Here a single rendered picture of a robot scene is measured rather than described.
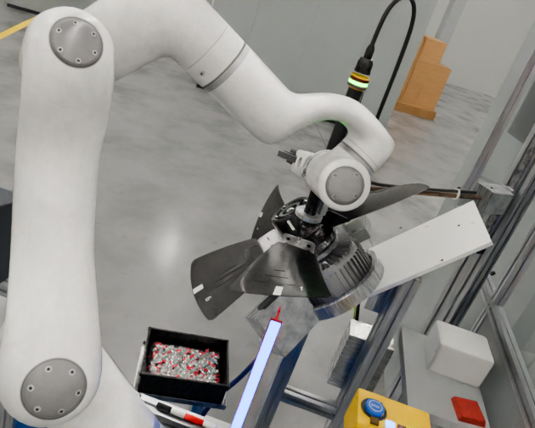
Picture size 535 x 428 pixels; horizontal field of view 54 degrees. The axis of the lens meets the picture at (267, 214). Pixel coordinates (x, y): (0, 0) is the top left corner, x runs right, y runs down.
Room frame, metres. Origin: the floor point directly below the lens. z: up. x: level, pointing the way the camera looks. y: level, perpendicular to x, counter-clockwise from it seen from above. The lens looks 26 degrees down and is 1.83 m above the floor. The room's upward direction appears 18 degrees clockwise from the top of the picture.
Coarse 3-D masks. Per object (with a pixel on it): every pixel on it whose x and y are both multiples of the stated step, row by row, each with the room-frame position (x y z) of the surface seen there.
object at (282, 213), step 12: (288, 204) 1.34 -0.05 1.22; (300, 204) 1.29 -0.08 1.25; (276, 216) 1.30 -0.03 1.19; (288, 216) 1.24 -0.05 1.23; (276, 228) 1.26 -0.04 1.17; (288, 228) 1.23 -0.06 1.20; (300, 228) 1.23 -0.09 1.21; (312, 228) 1.24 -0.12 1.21; (324, 228) 1.31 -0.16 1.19; (312, 240) 1.25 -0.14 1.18; (324, 240) 1.24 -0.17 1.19
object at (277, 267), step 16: (272, 256) 1.09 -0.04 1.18; (288, 256) 1.10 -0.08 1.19; (304, 256) 1.13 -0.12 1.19; (256, 272) 1.02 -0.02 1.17; (272, 272) 1.02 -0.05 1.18; (288, 272) 1.03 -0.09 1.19; (304, 272) 1.05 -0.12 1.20; (320, 272) 1.07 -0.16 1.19; (240, 288) 0.96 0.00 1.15; (256, 288) 0.96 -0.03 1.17; (272, 288) 0.96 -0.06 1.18; (288, 288) 0.97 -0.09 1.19; (320, 288) 0.98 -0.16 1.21
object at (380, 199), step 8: (408, 184) 1.14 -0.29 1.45; (416, 184) 1.18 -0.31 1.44; (424, 184) 1.21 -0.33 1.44; (376, 192) 1.09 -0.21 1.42; (384, 192) 1.16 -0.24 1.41; (392, 192) 1.18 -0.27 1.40; (400, 192) 1.20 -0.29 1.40; (408, 192) 1.22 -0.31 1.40; (416, 192) 1.24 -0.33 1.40; (368, 200) 1.20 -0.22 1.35; (376, 200) 1.22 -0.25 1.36; (384, 200) 1.23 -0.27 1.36; (392, 200) 1.24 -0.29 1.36; (400, 200) 1.26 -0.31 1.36; (328, 208) 1.22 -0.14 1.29; (360, 208) 1.24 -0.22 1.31; (368, 208) 1.25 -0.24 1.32; (376, 208) 1.26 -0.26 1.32; (344, 216) 1.26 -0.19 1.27; (352, 216) 1.27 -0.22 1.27; (360, 216) 1.27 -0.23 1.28
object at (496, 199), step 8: (480, 184) 1.52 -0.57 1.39; (488, 184) 1.54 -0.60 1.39; (496, 184) 1.57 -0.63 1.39; (504, 184) 1.57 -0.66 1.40; (480, 192) 1.51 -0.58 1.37; (488, 192) 1.49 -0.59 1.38; (496, 192) 1.49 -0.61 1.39; (504, 192) 1.52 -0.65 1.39; (512, 192) 1.53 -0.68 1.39; (480, 200) 1.50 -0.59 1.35; (488, 200) 1.48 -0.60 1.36; (496, 200) 1.49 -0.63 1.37; (504, 200) 1.51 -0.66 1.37; (480, 208) 1.49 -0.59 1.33; (488, 208) 1.48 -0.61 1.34; (496, 208) 1.50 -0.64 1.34; (504, 208) 1.52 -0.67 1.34
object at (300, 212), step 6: (324, 204) 1.20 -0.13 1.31; (300, 210) 1.19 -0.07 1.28; (318, 210) 1.20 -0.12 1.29; (324, 210) 1.20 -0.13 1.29; (300, 216) 1.17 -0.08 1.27; (306, 216) 1.17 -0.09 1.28; (312, 216) 1.18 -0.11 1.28; (318, 216) 1.19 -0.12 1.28; (312, 222) 1.16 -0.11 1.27; (318, 222) 1.18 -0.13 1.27
